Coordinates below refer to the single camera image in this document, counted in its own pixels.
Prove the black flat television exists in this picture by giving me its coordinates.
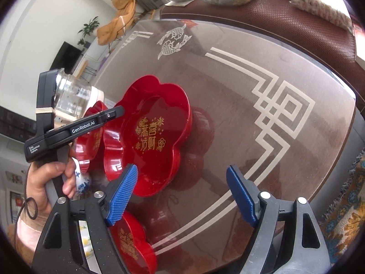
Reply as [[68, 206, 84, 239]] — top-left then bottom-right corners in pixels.
[[52, 41, 82, 76]]

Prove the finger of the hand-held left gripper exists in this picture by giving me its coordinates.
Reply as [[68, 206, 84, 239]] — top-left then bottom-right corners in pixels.
[[86, 105, 126, 129]]

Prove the person's left hand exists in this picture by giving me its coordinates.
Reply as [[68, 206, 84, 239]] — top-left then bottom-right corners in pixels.
[[26, 156, 77, 221]]

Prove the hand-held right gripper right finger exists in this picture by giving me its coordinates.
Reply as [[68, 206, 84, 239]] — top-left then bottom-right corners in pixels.
[[226, 165, 331, 274]]

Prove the red flower-shaped plate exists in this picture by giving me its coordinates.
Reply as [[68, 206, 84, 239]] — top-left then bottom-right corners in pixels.
[[110, 211, 158, 274], [103, 75, 192, 197], [73, 100, 110, 174]]

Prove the patterned fringed rug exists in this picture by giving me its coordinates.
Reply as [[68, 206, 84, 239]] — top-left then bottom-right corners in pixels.
[[319, 148, 365, 253]]

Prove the orange lounge chair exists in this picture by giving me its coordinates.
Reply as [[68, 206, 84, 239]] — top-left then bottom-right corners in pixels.
[[96, 0, 137, 45]]

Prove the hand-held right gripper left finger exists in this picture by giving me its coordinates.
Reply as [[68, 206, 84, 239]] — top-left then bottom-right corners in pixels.
[[31, 164, 139, 274]]

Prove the large green potted plant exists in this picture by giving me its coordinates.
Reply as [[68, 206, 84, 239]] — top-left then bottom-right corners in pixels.
[[76, 16, 100, 39]]

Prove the glass kettle with cream handle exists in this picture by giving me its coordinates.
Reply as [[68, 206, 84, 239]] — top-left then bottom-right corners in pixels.
[[55, 68, 105, 120]]

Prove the woven beige packet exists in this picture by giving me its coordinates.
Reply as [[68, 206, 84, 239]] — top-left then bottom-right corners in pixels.
[[291, 0, 355, 32]]

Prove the dark display cabinet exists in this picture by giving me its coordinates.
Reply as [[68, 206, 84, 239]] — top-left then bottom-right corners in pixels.
[[0, 105, 39, 144]]

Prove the white bowl with blue pattern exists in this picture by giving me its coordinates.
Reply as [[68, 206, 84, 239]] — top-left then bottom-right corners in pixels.
[[70, 158, 92, 201]]

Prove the person's left forearm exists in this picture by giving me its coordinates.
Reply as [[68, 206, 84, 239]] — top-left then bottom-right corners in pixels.
[[14, 211, 48, 260]]

